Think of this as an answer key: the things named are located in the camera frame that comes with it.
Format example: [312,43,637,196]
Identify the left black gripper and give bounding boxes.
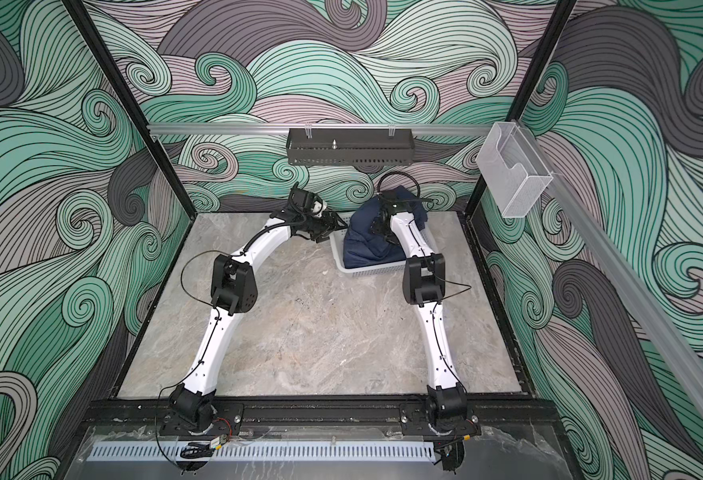
[304,213,351,244]

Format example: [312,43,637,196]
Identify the white perforated plastic basket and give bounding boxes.
[328,211,439,277]

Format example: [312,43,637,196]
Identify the dark blue denim trousers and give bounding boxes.
[343,186,429,269]

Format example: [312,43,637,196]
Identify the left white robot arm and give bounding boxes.
[169,203,347,434]

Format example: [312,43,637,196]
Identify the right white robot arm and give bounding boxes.
[375,201,469,435]

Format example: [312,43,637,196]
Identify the black perforated metal tray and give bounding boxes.
[286,127,415,166]

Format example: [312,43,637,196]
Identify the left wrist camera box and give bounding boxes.
[289,184,327,217]

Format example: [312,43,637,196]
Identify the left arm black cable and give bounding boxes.
[178,223,287,307]

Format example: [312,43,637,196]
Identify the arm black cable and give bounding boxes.
[376,170,423,208]
[178,223,287,307]

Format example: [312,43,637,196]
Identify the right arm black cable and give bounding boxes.
[376,170,423,208]

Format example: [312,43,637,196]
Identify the clear plastic wall bin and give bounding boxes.
[477,122,553,218]

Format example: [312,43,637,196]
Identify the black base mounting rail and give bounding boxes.
[84,394,559,438]

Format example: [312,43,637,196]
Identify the white slotted cable duct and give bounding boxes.
[87,440,435,462]

